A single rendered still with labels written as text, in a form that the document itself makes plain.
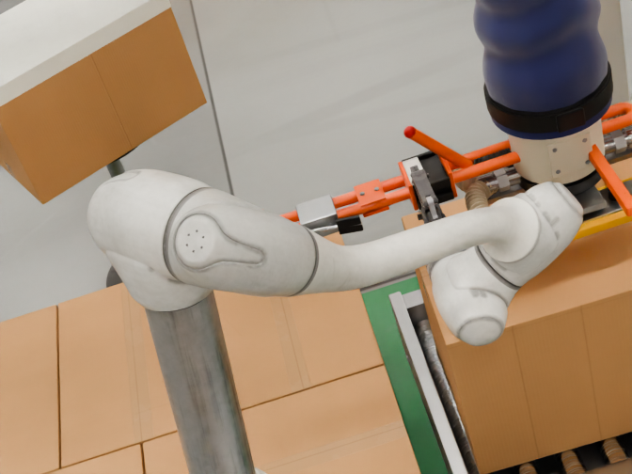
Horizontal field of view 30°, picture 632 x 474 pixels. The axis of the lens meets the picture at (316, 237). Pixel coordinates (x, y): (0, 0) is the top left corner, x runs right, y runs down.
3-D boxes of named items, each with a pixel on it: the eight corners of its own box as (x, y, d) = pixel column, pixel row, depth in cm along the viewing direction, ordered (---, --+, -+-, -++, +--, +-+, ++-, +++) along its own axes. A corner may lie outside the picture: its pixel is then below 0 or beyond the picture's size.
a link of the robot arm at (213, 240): (330, 221, 153) (255, 198, 162) (239, 197, 139) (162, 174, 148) (303, 318, 154) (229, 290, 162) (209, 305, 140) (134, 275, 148)
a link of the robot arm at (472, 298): (457, 305, 204) (510, 254, 199) (483, 367, 192) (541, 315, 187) (413, 279, 198) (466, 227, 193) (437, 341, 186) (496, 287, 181)
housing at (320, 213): (335, 210, 224) (329, 192, 221) (342, 231, 219) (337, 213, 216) (300, 222, 224) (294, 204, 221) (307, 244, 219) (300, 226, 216)
